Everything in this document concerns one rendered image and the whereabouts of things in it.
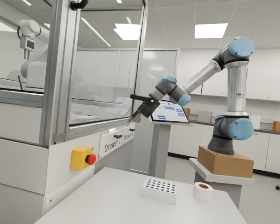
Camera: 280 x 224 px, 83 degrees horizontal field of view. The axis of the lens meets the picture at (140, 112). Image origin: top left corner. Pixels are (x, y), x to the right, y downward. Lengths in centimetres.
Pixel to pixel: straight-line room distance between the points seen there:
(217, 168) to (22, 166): 89
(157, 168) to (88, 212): 139
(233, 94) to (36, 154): 91
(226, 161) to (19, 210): 94
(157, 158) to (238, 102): 114
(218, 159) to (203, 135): 280
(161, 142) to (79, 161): 131
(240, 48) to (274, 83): 352
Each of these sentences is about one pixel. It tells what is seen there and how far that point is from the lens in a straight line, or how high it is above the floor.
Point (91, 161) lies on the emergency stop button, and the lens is 62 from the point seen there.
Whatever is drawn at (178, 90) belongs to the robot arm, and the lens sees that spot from 89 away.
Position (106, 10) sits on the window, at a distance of 87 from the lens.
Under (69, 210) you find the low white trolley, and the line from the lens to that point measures 59.
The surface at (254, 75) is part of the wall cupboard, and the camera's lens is 439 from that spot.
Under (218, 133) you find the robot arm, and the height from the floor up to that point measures 98.
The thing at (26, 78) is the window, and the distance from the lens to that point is 61.
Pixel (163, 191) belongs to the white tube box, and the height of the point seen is 80.
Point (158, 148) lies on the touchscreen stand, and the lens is 182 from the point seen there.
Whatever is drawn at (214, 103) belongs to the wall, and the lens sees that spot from 451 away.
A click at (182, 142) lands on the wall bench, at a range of 383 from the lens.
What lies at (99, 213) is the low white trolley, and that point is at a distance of 57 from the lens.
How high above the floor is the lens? 109
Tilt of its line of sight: 2 degrees down
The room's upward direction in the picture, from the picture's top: 7 degrees clockwise
